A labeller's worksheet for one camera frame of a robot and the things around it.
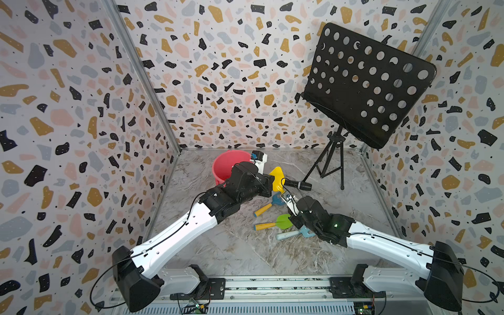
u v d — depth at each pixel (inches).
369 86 24.4
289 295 28.8
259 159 23.8
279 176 28.4
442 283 15.2
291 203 25.6
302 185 39.7
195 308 28.0
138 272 14.8
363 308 28.2
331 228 22.1
